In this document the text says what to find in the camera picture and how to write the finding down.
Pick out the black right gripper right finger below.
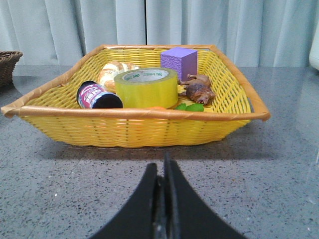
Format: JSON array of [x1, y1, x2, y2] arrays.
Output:
[[163, 154, 245, 239]]

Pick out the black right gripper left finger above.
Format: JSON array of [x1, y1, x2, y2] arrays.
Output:
[[91, 163, 157, 239]]

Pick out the yellow tape roll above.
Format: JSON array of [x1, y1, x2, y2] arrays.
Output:
[[114, 67, 178, 109]]

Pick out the green toy leaves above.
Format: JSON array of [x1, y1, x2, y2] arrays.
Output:
[[174, 103, 204, 112]]

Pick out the orange toy carrot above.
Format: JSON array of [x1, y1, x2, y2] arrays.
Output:
[[146, 107, 166, 111]]

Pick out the brown toy lion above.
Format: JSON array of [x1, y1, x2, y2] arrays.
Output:
[[178, 74, 216, 106]]

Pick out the black pink-labelled jar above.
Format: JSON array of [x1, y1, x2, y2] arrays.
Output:
[[76, 81, 123, 109]]

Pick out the yellow woven basket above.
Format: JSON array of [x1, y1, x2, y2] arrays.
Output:
[[1, 44, 271, 147]]

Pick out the bread roll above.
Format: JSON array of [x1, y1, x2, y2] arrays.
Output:
[[97, 61, 140, 93]]

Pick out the purple foam cube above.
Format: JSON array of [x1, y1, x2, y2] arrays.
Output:
[[160, 47, 198, 81]]

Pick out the brown wicker basket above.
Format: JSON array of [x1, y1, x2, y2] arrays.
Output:
[[0, 51, 23, 87]]

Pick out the pale curtain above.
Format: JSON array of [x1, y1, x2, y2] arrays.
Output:
[[0, 0, 319, 67]]

